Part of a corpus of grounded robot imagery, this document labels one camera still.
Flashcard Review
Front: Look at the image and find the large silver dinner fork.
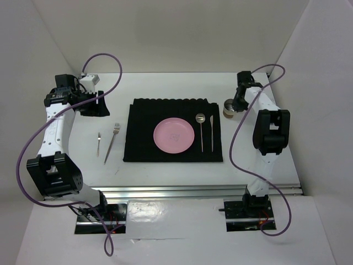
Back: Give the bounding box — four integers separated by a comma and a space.
104, 123, 120, 165

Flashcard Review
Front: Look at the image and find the small silver dessert fork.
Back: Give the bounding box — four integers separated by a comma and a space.
97, 132, 101, 157

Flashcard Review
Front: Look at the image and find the metal cup with brown sleeve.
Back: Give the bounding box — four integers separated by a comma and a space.
223, 99, 235, 119

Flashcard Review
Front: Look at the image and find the black cloth placemat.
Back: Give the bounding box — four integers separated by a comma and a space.
123, 98, 223, 163

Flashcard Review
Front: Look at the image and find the silver table knife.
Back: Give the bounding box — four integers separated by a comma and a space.
210, 115, 214, 152

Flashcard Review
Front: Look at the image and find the silver spoon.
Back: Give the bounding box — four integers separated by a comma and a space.
195, 113, 206, 152

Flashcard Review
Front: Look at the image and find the pink plastic plate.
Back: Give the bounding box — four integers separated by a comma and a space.
153, 118, 195, 154

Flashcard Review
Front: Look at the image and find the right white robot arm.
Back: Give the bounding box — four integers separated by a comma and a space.
232, 71, 290, 218

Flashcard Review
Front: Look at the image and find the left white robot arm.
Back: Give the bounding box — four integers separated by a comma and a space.
26, 74, 110, 220

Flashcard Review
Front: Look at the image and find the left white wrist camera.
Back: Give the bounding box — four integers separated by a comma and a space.
79, 74, 100, 93

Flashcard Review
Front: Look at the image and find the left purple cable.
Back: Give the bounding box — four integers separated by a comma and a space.
15, 53, 124, 257

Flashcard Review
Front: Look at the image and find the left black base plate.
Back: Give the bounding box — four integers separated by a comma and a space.
74, 203, 127, 235

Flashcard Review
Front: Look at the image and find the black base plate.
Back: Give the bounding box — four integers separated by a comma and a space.
74, 203, 127, 235
218, 201, 276, 232

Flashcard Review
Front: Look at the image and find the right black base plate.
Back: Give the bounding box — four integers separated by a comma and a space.
218, 201, 276, 232

